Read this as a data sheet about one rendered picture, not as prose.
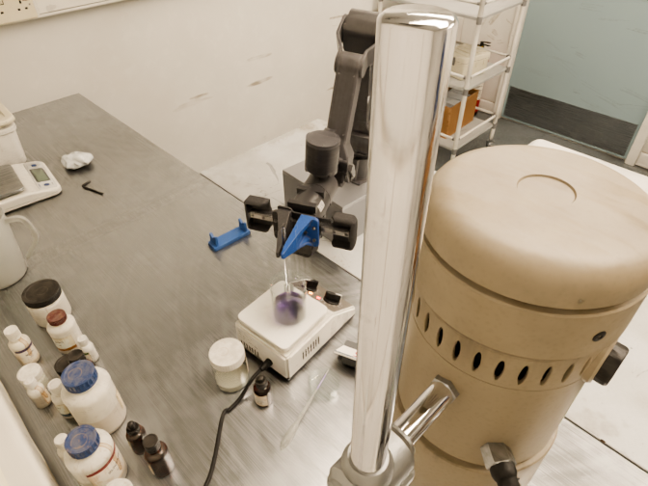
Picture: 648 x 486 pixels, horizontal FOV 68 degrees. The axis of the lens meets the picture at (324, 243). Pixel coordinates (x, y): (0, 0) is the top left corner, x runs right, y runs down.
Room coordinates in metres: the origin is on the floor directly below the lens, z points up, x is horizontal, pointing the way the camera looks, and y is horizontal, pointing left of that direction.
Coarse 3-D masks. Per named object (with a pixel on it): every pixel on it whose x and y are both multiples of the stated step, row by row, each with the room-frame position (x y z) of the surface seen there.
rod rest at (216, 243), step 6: (240, 222) 0.90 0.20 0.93; (240, 228) 0.90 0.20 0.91; (246, 228) 0.89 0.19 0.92; (210, 234) 0.85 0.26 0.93; (222, 234) 0.88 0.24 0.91; (228, 234) 0.88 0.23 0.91; (234, 234) 0.88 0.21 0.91; (240, 234) 0.88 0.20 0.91; (246, 234) 0.88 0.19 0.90; (210, 240) 0.85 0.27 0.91; (216, 240) 0.84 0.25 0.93; (222, 240) 0.86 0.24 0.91; (228, 240) 0.86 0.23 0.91; (234, 240) 0.86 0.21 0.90; (210, 246) 0.84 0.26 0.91; (216, 246) 0.83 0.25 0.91; (222, 246) 0.84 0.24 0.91
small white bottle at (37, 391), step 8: (32, 376) 0.45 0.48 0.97; (24, 384) 0.44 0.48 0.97; (32, 384) 0.44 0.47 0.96; (40, 384) 0.45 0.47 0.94; (32, 392) 0.43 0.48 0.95; (40, 392) 0.44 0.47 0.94; (48, 392) 0.45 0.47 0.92; (32, 400) 0.43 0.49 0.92; (40, 400) 0.43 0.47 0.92; (48, 400) 0.44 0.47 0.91; (40, 408) 0.43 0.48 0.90
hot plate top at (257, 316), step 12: (264, 300) 0.59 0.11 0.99; (312, 300) 0.59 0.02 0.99; (240, 312) 0.56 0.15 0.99; (252, 312) 0.56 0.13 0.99; (264, 312) 0.56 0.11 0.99; (312, 312) 0.56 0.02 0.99; (324, 312) 0.56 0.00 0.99; (252, 324) 0.54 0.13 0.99; (264, 324) 0.54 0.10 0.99; (276, 324) 0.54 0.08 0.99; (300, 324) 0.54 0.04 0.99; (312, 324) 0.54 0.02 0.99; (264, 336) 0.51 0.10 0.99; (276, 336) 0.51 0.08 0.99; (288, 336) 0.51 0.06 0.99; (300, 336) 0.51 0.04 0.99; (288, 348) 0.49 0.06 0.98
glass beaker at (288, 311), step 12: (276, 276) 0.58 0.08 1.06; (300, 276) 0.58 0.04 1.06; (276, 288) 0.58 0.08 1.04; (300, 288) 0.58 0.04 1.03; (276, 300) 0.54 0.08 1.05; (288, 300) 0.53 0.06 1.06; (300, 300) 0.54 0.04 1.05; (276, 312) 0.54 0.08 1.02; (288, 312) 0.53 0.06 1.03; (300, 312) 0.54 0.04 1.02; (288, 324) 0.53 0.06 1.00
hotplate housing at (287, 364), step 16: (320, 320) 0.56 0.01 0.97; (336, 320) 0.58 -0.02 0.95; (240, 336) 0.55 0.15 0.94; (256, 336) 0.53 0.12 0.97; (304, 336) 0.53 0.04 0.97; (320, 336) 0.54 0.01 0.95; (256, 352) 0.52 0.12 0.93; (272, 352) 0.50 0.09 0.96; (288, 352) 0.49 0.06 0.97; (304, 352) 0.51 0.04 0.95; (272, 368) 0.50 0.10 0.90; (288, 368) 0.48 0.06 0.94
